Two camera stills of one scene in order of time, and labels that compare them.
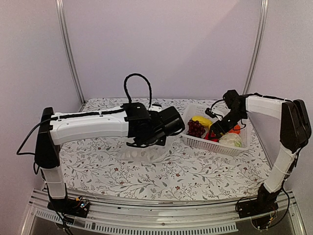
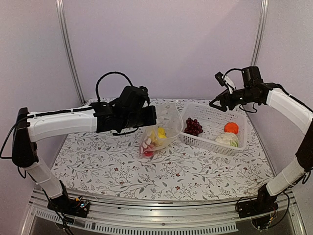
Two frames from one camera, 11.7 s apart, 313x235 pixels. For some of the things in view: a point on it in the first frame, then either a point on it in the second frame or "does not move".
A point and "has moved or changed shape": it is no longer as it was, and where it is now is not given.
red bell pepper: [212, 134] to [147, 152]
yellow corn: [203, 121] has moved or changed shape
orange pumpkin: [236, 127] does not move
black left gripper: [162, 141] to [151, 120]
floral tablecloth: [112, 168] does not move
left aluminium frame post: [82, 102] does not move
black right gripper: [214, 127] to [226, 98]
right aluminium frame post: [258, 47] does not move
